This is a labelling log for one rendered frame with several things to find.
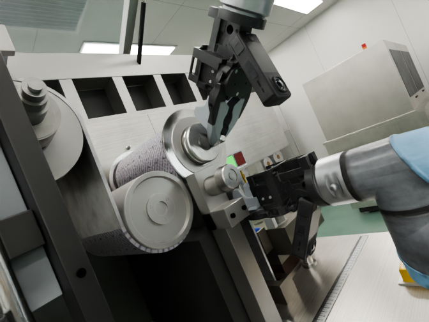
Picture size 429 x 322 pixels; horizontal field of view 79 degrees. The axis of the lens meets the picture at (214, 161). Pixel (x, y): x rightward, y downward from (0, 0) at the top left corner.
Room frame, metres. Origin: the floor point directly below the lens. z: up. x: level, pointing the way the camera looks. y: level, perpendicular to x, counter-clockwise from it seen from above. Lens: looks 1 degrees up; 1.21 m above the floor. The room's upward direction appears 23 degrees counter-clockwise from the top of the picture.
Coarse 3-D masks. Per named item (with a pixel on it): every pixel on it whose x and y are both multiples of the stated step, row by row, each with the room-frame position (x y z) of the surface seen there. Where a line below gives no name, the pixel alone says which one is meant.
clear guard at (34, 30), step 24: (0, 0) 0.57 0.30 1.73; (24, 0) 0.60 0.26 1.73; (48, 0) 0.63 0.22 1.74; (72, 0) 0.66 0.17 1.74; (96, 0) 0.70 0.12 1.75; (120, 0) 0.75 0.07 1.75; (24, 24) 0.63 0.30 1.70; (48, 24) 0.66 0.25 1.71; (72, 24) 0.70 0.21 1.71; (96, 24) 0.74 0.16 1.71; (120, 24) 0.79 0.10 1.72; (24, 48) 0.66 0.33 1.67; (48, 48) 0.70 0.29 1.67; (72, 48) 0.74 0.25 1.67; (96, 48) 0.79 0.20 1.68; (120, 48) 0.84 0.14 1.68
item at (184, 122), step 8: (184, 120) 0.47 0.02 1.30; (192, 120) 0.49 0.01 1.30; (176, 128) 0.46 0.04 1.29; (184, 128) 0.47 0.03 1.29; (176, 136) 0.45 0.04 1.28; (176, 144) 0.45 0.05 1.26; (176, 152) 0.44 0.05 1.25; (184, 160) 0.45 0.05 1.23; (216, 160) 0.50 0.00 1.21; (192, 168) 0.45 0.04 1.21; (200, 168) 0.47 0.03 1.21; (216, 168) 0.49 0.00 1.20
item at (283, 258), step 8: (272, 256) 0.59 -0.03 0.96; (280, 256) 0.58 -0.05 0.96; (288, 256) 0.60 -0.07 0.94; (272, 264) 0.60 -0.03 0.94; (280, 264) 0.58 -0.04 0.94; (288, 264) 0.59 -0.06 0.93; (296, 264) 0.61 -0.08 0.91; (280, 272) 0.59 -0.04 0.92; (288, 272) 0.59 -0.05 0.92; (296, 272) 0.60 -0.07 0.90
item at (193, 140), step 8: (192, 128) 0.46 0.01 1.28; (200, 128) 0.47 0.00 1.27; (184, 136) 0.45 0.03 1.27; (192, 136) 0.45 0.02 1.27; (200, 136) 0.47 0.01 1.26; (184, 144) 0.45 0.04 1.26; (192, 144) 0.45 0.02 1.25; (200, 144) 0.46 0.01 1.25; (208, 144) 0.47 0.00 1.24; (184, 152) 0.46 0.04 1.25; (192, 152) 0.44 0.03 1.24; (200, 152) 0.45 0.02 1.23; (208, 152) 0.47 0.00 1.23; (216, 152) 0.48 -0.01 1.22; (192, 160) 0.46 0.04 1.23; (200, 160) 0.45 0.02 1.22; (208, 160) 0.46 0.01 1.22
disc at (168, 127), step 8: (176, 112) 0.47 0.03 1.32; (184, 112) 0.48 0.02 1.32; (192, 112) 0.50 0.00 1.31; (168, 120) 0.45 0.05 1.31; (176, 120) 0.46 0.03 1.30; (168, 128) 0.45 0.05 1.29; (168, 136) 0.44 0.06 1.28; (168, 144) 0.44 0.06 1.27; (224, 144) 0.53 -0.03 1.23; (168, 152) 0.43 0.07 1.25; (224, 152) 0.52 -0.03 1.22; (168, 160) 0.43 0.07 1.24; (176, 160) 0.44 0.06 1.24; (224, 160) 0.52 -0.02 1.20; (176, 168) 0.44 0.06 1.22; (184, 168) 0.45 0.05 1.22; (184, 176) 0.44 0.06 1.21
